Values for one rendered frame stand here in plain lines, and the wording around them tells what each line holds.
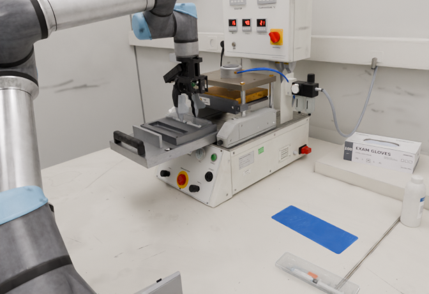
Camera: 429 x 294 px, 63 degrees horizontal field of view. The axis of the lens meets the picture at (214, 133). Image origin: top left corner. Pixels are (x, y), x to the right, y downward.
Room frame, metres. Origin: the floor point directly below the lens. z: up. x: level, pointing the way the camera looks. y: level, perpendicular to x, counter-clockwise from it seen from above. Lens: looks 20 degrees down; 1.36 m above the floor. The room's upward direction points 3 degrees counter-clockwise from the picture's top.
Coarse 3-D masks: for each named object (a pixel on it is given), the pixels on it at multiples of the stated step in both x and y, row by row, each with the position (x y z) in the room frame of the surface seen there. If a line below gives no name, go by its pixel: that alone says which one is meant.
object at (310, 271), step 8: (288, 256) 0.69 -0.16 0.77; (296, 256) 0.69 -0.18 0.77; (280, 264) 0.67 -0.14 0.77; (288, 264) 0.66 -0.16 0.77; (296, 264) 0.66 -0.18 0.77; (304, 264) 0.66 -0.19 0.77; (312, 264) 0.66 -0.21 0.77; (296, 272) 0.64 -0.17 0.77; (304, 272) 0.63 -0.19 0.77; (312, 272) 0.63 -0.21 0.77; (320, 272) 0.63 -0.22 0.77; (328, 272) 0.63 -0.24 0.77; (312, 280) 0.61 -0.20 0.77; (320, 280) 0.61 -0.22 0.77; (328, 280) 0.61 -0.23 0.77; (336, 280) 0.61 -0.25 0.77; (344, 280) 0.60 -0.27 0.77; (328, 288) 0.58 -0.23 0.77; (336, 288) 0.58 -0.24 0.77; (344, 288) 0.58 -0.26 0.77; (352, 288) 0.58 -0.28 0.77
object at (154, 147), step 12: (144, 132) 1.01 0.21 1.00; (216, 132) 1.06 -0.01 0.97; (120, 144) 1.00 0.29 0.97; (144, 144) 0.99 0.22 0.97; (156, 144) 0.96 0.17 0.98; (168, 144) 0.98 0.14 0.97; (192, 144) 0.99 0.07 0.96; (204, 144) 1.02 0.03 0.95; (132, 156) 0.94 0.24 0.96; (144, 156) 0.90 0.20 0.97; (156, 156) 0.90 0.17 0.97; (168, 156) 0.93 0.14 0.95
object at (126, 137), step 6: (114, 132) 1.01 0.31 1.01; (120, 132) 1.00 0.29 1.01; (114, 138) 1.01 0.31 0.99; (120, 138) 0.98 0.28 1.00; (126, 138) 0.95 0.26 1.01; (132, 138) 0.94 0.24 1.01; (132, 144) 0.93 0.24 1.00; (138, 144) 0.91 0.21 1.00; (138, 150) 0.91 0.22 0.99; (144, 150) 0.92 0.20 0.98
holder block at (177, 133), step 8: (160, 120) 1.15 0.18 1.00; (168, 120) 1.14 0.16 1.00; (152, 128) 1.06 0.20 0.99; (160, 128) 1.10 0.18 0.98; (168, 128) 1.09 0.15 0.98; (176, 128) 1.06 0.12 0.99; (184, 128) 1.05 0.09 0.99; (192, 128) 1.04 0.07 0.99; (200, 128) 1.04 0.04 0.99; (208, 128) 1.05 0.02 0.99; (216, 128) 1.07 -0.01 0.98; (168, 136) 0.99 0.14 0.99; (176, 136) 0.97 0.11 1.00; (184, 136) 0.98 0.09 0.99; (192, 136) 1.00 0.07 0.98; (200, 136) 1.02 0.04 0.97; (176, 144) 0.96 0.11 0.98
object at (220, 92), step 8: (208, 88) 1.31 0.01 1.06; (216, 88) 1.30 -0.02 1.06; (224, 88) 1.29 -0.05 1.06; (256, 88) 1.27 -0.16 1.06; (224, 96) 1.17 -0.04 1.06; (232, 96) 1.16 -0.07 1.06; (240, 96) 1.16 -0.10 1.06; (248, 96) 1.17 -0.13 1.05; (256, 96) 1.20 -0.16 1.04; (264, 96) 1.24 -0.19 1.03; (248, 104) 1.17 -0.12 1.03
